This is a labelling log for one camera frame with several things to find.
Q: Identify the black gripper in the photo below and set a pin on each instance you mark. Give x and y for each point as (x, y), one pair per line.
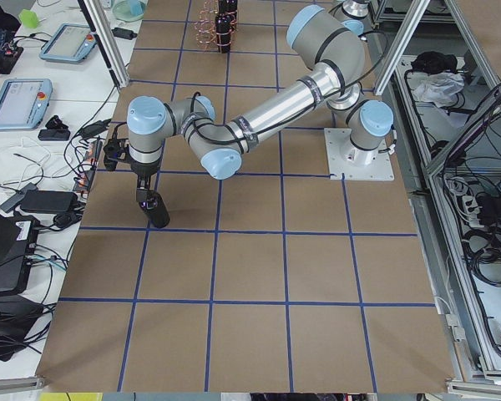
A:
(144, 168)

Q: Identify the blue teach pendant near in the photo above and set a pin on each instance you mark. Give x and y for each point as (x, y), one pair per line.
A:
(23, 103)

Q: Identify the black power brick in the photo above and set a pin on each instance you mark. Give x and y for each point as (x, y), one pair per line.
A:
(48, 201)

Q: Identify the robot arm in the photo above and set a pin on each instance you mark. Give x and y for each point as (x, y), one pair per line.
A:
(330, 47)
(350, 10)

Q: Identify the aluminium frame post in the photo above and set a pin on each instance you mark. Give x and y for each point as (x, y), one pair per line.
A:
(100, 27)

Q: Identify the green glass plate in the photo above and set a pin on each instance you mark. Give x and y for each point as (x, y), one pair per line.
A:
(120, 10)

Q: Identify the dark wine bottle in basket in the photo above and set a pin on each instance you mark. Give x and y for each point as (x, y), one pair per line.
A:
(223, 32)

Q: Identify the black power adapter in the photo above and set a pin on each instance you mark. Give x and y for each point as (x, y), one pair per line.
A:
(124, 33)

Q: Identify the crumpled white cloth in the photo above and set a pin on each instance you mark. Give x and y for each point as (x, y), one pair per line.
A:
(440, 89)

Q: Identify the copper wire wine basket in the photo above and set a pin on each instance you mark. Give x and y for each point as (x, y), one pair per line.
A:
(205, 25)

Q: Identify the blue teach pendant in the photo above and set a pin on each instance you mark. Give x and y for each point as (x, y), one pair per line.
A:
(23, 103)
(72, 43)

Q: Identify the dark wine bottle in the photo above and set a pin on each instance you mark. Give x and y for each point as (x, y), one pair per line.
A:
(223, 32)
(155, 209)

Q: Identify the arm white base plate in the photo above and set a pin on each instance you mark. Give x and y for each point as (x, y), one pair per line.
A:
(347, 162)

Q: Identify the blue foam cube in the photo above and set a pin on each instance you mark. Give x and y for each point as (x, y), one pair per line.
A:
(136, 7)

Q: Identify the blue teach pendant far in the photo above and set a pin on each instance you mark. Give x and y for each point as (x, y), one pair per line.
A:
(72, 43)

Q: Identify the black laptop computer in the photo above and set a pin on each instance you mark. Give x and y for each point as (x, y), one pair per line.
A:
(18, 238)

